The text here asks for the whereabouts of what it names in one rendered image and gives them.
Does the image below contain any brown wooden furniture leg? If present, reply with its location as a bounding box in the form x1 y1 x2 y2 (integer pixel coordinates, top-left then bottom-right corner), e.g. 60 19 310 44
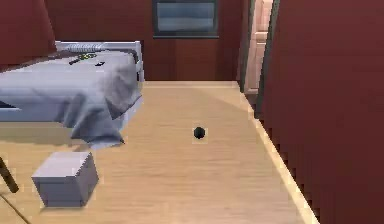
0 156 20 194

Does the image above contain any grey striped pillow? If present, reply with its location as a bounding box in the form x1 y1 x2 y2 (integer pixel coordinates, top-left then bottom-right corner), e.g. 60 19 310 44
65 42 106 53

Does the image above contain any small black ball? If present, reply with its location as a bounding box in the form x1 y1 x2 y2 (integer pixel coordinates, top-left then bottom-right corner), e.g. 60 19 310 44
193 126 206 140

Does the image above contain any dark framed window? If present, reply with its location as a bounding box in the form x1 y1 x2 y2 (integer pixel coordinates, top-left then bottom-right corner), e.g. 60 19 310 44
152 0 220 40

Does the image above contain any pale panelled room door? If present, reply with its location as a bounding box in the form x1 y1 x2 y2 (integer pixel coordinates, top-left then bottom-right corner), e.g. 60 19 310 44
243 0 274 95

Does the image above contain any grey blanket bed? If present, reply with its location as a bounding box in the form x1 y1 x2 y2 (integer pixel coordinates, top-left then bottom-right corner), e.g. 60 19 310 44
0 40 146 150

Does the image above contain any grey cube box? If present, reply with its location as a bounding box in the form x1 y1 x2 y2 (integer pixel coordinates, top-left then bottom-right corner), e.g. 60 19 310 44
31 151 100 209

